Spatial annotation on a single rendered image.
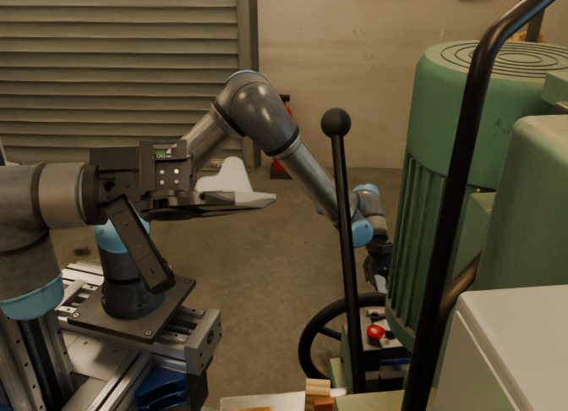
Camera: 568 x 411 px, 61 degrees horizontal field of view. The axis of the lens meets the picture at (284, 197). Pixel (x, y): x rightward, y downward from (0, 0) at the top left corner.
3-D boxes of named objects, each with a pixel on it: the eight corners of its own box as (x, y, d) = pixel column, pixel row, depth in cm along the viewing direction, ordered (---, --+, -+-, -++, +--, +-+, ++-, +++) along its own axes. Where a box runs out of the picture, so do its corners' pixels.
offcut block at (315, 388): (329, 397, 84) (330, 379, 82) (329, 412, 81) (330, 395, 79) (305, 395, 84) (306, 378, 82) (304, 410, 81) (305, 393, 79)
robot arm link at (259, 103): (271, 85, 97) (387, 232, 122) (260, 72, 107) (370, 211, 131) (227, 122, 99) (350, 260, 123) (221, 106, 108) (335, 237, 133)
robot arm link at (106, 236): (99, 284, 108) (87, 232, 101) (104, 250, 119) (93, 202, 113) (155, 276, 110) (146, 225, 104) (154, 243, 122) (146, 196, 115)
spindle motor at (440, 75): (494, 272, 66) (555, 36, 52) (575, 375, 51) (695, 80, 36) (368, 281, 65) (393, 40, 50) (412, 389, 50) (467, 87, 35)
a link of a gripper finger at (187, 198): (233, 189, 53) (151, 192, 52) (234, 202, 53) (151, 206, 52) (235, 197, 57) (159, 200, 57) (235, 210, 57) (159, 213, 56)
